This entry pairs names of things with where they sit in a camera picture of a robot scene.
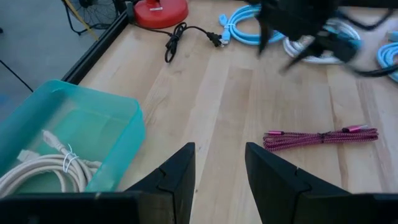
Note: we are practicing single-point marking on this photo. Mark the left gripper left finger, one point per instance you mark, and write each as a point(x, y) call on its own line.
point(177, 174)

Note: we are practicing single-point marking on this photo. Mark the teal plastic bin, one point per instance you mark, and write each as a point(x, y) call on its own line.
point(109, 124)

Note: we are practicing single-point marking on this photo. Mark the red desk lamp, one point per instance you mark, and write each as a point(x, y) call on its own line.
point(160, 14)

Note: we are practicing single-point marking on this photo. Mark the black round fan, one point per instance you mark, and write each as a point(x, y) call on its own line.
point(93, 12)

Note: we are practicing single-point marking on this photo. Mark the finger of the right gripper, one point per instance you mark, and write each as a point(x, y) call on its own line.
point(303, 57)
point(263, 43)

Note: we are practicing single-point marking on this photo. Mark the black aluminium table frame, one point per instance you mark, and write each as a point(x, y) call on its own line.
point(96, 53)

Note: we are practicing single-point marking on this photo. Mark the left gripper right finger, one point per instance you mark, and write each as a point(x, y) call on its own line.
point(270, 180)

